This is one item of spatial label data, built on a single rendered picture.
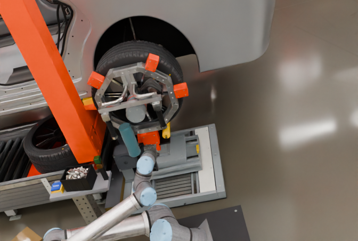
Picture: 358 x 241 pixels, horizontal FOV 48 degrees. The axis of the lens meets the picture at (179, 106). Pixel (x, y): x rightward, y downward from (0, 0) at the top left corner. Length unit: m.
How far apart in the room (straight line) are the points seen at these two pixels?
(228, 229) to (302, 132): 1.32
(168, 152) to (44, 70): 1.21
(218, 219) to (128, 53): 1.23
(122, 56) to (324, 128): 1.81
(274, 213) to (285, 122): 1.00
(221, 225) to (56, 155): 1.43
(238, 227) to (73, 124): 1.27
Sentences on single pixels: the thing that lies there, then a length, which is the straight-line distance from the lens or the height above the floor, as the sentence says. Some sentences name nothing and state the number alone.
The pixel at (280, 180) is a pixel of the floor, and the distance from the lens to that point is 3.20.
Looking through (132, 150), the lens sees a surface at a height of 0.54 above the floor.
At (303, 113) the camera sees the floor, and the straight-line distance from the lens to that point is 3.78.
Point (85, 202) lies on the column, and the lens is 3.10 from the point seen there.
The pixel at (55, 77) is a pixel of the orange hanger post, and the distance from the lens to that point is 2.65.
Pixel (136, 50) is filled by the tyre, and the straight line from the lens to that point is 2.78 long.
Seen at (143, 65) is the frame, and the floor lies 1.11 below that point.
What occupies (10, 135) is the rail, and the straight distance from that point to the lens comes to 4.25.
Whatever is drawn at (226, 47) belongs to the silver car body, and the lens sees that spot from 3.06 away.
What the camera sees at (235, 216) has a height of 0.30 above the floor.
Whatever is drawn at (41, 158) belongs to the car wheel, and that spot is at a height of 0.49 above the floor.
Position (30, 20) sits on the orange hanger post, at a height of 1.63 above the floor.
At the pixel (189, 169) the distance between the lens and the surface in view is 3.25.
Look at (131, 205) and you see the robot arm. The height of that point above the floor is 0.80.
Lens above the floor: 2.33
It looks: 34 degrees down
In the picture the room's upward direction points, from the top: 17 degrees counter-clockwise
